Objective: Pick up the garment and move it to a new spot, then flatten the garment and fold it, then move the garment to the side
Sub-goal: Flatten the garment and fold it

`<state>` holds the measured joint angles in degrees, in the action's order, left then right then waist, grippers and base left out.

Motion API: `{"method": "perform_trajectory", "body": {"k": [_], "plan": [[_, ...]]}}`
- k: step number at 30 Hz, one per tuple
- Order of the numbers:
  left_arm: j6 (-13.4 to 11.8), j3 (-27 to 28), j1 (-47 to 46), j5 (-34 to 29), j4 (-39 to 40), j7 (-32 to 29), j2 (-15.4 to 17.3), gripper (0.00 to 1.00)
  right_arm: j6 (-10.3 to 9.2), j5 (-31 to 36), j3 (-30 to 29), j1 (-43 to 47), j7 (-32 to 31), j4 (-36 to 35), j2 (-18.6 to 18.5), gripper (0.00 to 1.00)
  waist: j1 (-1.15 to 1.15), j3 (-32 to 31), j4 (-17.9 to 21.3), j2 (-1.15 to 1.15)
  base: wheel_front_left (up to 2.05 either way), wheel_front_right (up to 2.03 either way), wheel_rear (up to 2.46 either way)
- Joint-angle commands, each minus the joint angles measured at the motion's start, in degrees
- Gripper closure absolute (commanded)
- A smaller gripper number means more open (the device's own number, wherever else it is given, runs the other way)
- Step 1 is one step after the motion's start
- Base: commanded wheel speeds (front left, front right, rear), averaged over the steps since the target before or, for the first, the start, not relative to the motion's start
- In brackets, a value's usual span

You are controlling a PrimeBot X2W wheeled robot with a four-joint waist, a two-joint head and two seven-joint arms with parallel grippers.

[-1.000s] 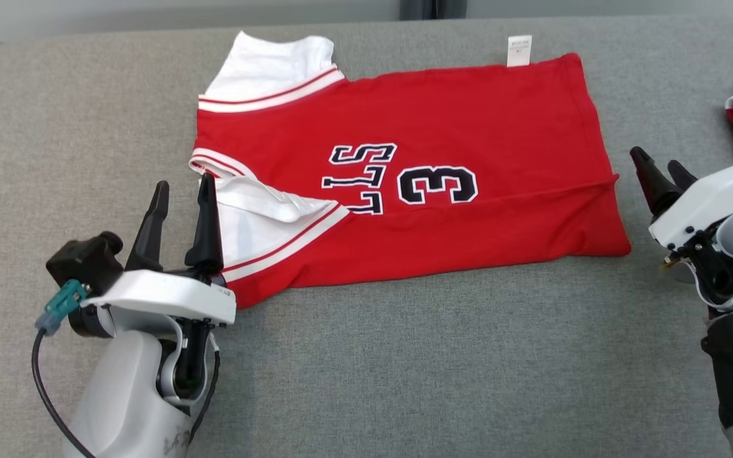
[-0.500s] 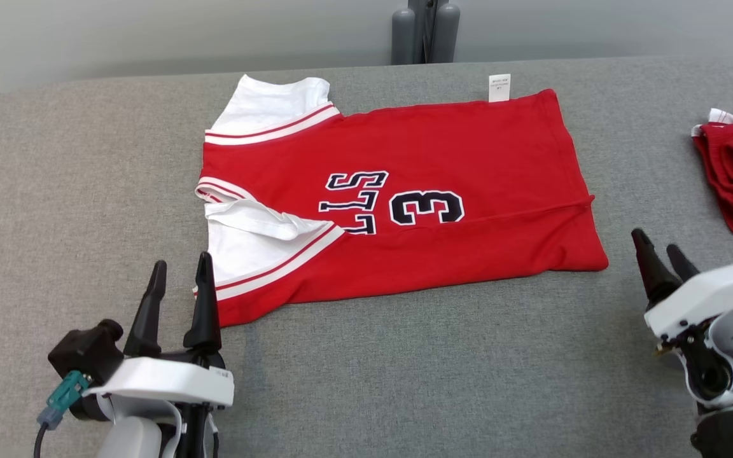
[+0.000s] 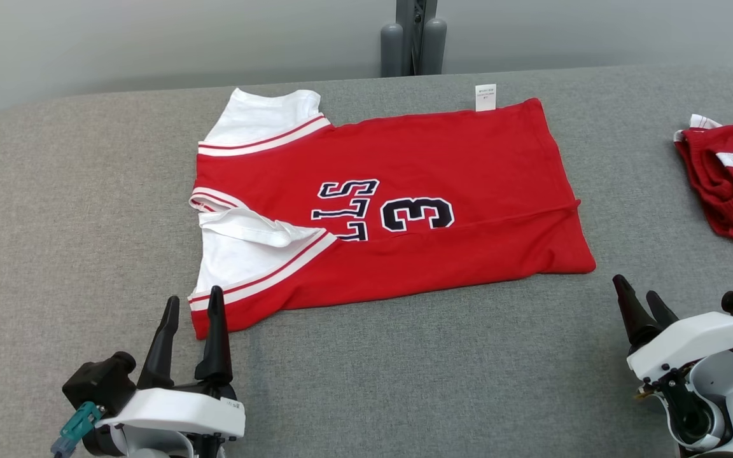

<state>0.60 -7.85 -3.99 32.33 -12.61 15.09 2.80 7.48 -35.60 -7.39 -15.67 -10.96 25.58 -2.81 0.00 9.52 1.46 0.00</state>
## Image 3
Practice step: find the red white number jersey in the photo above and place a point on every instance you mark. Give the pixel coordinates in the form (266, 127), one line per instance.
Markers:
(468, 159)

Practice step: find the grey metal partition post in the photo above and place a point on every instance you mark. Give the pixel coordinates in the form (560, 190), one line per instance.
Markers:
(412, 38)

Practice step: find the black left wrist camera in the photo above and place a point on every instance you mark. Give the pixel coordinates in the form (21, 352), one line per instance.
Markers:
(96, 381)

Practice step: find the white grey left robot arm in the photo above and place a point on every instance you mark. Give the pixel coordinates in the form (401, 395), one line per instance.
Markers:
(150, 445)

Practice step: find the teal left camera connector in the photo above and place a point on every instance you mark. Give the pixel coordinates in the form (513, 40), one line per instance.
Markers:
(77, 426)

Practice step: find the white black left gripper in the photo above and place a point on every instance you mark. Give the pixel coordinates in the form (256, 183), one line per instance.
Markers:
(182, 410)

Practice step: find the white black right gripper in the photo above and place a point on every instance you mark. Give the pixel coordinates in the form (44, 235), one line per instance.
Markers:
(691, 340)

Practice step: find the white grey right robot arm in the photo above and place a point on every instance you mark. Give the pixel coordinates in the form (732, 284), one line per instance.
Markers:
(716, 381)

